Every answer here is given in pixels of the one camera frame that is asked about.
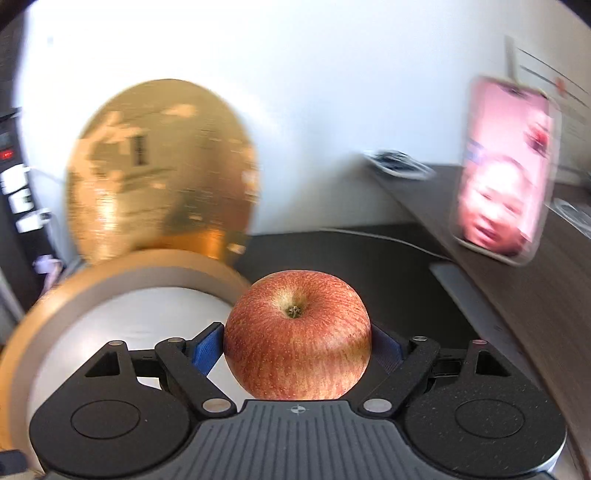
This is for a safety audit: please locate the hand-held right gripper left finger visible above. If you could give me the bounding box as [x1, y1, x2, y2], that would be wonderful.
[82, 322, 235, 413]

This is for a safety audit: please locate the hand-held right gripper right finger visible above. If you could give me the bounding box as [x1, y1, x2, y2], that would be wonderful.
[358, 324, 512, 415]

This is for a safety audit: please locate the red apple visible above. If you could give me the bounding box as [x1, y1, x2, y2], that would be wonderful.
[223, 271, 373, 400]

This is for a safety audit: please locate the white bowl with tan rim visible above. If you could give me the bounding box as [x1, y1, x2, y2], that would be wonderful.
[0, 250, 252, 462]

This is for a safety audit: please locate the dark wooden desk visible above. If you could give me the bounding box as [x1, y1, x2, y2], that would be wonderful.
[242, 161, 591, 480]

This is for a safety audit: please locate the round gold tin lid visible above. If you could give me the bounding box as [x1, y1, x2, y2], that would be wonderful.
[67, 79, 262, 268]

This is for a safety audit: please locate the black and white card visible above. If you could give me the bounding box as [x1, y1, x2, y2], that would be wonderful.
[362, 148, 437, 180]

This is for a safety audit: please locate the smartphone in clear case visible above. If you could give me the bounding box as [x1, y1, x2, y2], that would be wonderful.
[450, 76, 561, 267]

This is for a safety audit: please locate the black power strip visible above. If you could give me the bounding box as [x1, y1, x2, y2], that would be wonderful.
[0, 107, 54, 319]

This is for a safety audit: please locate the white paper sheet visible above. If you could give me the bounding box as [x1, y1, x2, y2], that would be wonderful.
[505, 37, 591, 185]

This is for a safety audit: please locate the white cable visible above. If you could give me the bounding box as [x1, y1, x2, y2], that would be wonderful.
[318, 227, 455, 263]

